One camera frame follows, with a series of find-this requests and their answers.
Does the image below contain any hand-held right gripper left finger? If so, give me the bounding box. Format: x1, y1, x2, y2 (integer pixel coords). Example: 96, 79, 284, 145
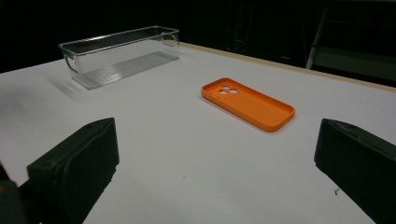
27, 117, 120, 224

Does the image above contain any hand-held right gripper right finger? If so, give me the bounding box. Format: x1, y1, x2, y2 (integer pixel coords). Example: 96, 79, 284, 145
314, 118, 396, 224

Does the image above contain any clear plastic container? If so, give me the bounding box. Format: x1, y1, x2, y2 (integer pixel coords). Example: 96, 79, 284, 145
58, 25, 180, 91

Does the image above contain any orange phone case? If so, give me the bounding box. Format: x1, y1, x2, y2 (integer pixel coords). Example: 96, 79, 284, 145
201, 77, 296, 133

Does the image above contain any white table cover sheet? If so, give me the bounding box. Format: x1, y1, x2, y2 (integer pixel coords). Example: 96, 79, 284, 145
0, 43, 396, 224

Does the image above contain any light wooden table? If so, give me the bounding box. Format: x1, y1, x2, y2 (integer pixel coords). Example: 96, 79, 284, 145
179, 41, 396, 93

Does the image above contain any white-framed table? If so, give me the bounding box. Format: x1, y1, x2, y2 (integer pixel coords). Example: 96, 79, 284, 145
305, 7, 396, 82

